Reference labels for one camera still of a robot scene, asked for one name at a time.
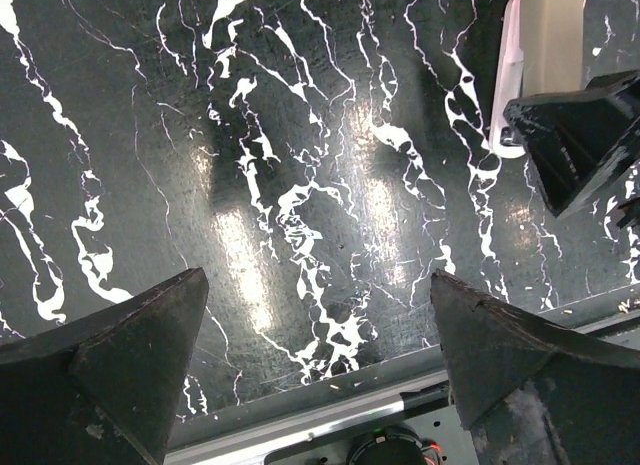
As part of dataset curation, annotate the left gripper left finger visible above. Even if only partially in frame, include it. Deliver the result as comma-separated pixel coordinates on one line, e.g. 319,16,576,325
1,268,209,464

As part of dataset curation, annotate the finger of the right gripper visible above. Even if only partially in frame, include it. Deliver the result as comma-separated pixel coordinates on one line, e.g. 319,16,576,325
503,70,639,218

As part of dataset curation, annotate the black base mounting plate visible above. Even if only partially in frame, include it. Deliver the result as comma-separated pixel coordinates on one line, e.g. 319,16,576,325
164,284,640,465

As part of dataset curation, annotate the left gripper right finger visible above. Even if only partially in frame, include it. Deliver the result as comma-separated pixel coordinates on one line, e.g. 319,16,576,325
430,270,639,464

